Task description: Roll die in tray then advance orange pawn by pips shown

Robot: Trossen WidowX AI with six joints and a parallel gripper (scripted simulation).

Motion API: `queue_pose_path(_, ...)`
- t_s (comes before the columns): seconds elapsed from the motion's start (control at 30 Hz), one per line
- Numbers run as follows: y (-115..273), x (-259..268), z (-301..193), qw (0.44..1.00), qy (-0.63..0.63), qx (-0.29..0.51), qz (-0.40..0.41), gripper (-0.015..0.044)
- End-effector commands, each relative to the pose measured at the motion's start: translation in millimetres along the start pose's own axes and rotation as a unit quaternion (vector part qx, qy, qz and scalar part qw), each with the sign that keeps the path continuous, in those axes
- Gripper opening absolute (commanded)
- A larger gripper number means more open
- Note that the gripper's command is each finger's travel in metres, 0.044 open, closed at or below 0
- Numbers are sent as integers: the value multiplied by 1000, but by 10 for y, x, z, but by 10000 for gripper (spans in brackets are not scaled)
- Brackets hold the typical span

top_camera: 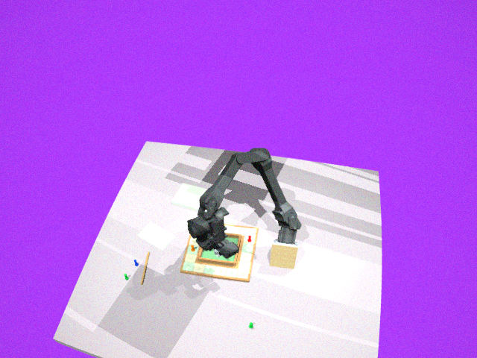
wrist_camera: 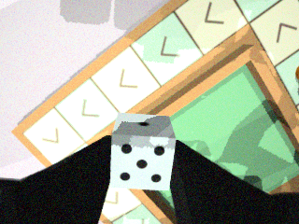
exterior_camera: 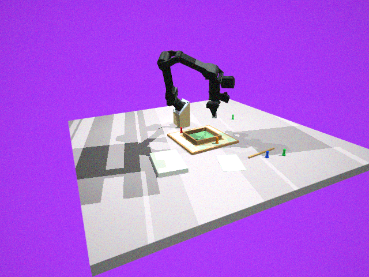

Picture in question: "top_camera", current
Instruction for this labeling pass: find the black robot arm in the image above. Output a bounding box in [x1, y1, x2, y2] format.
[187, 148, 301, 251]

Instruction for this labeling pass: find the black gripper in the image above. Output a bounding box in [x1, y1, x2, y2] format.
[209, 225, 239, 258]

